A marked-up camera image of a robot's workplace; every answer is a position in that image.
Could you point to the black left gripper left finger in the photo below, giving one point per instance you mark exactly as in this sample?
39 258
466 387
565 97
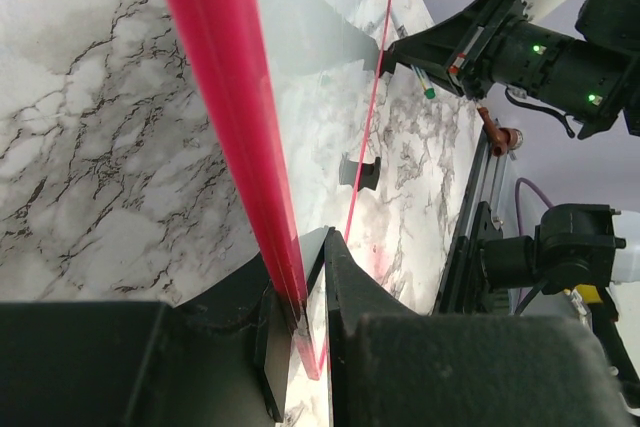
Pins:
220 359

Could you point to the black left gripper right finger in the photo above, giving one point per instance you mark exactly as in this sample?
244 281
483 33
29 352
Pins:
390 366

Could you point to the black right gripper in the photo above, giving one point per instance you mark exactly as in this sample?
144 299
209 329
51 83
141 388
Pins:
486 43

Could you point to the white marker pen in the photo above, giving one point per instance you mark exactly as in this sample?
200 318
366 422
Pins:
425 82

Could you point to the pink framed whiteboard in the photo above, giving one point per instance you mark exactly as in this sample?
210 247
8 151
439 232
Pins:
289 85

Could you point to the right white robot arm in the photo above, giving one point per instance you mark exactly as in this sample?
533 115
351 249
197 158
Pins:
593 79

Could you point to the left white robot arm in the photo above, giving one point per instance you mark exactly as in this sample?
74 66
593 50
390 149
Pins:
563 270

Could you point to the black whiteboard clip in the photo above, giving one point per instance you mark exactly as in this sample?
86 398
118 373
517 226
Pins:
362 176

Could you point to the brown cable connector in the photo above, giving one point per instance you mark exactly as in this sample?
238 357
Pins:
502 140

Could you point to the aluminium table edge rail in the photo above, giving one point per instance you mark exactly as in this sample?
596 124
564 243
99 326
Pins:
475 197

